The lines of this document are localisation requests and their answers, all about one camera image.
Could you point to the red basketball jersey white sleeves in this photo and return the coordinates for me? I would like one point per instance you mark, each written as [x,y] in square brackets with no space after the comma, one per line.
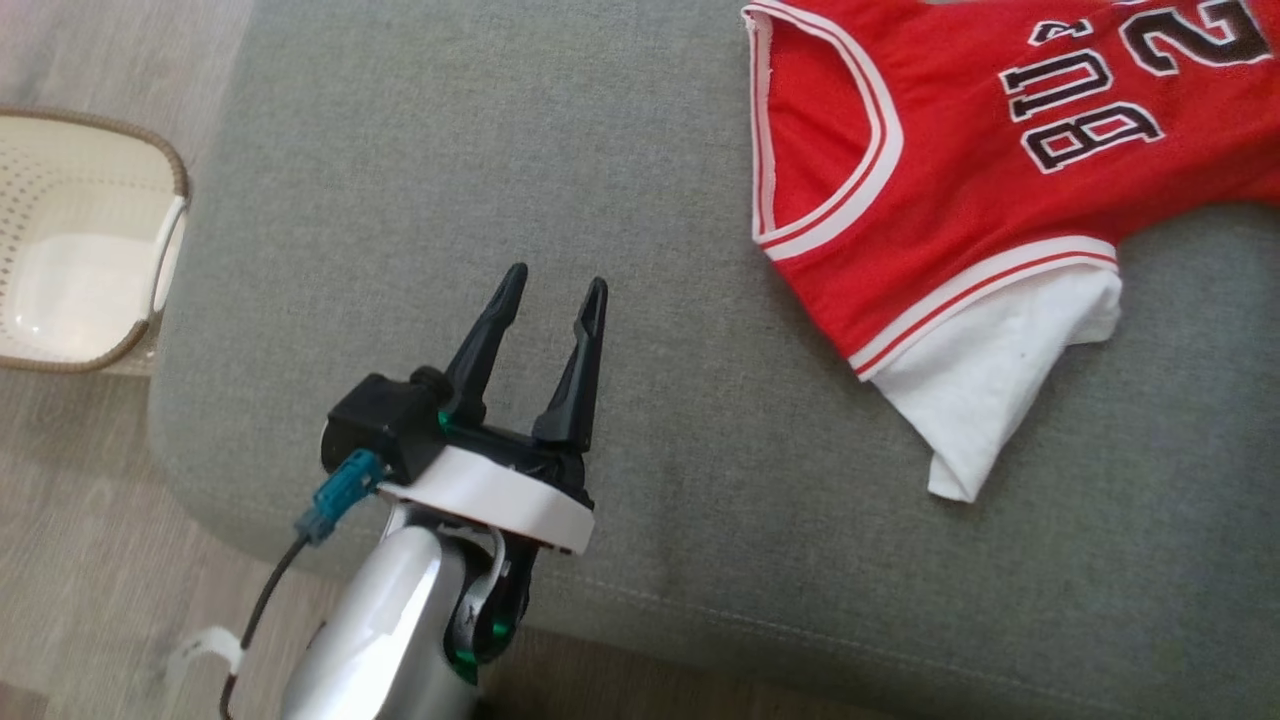
[960,200]

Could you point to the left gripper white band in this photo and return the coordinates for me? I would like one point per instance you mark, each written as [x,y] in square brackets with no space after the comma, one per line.
[490,500]

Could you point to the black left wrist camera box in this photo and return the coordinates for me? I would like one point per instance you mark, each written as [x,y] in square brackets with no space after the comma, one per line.
[380,420]

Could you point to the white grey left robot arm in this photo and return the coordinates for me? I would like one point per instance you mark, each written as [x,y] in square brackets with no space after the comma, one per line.
[390,630]

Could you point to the cream perforated laundry basket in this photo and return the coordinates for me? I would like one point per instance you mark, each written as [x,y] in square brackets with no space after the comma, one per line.
[80,250]

